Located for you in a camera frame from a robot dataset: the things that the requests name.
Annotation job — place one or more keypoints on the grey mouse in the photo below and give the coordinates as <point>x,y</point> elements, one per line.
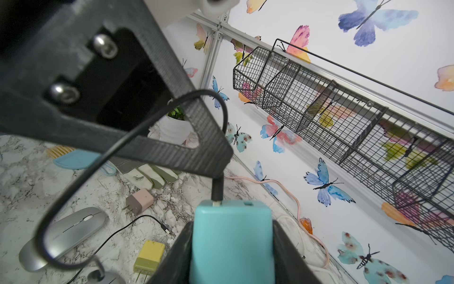
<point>96,277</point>

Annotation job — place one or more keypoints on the yellow charger plug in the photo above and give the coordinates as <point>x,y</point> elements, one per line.
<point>149,258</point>

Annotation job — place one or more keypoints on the blue yellow dustpan brush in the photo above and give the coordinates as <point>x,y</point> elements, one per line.
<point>67,157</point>

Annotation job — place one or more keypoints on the potted plant white pot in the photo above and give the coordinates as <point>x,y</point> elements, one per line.
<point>174,128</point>

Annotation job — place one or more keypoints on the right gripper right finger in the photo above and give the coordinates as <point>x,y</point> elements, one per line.
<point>289,266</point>

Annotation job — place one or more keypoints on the pink charger plug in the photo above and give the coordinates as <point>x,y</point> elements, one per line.
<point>139,201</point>

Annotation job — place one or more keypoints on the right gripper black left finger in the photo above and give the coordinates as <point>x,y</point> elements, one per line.
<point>175,268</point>

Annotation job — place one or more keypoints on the black wire wall basket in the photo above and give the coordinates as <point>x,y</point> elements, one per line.
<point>408,165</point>

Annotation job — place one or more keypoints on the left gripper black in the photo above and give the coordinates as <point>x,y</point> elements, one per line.
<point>84,73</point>

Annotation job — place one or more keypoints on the silver mouse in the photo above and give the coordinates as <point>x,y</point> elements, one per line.
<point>63,236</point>

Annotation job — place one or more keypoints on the teal charger back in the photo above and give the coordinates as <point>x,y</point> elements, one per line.
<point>232,243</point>

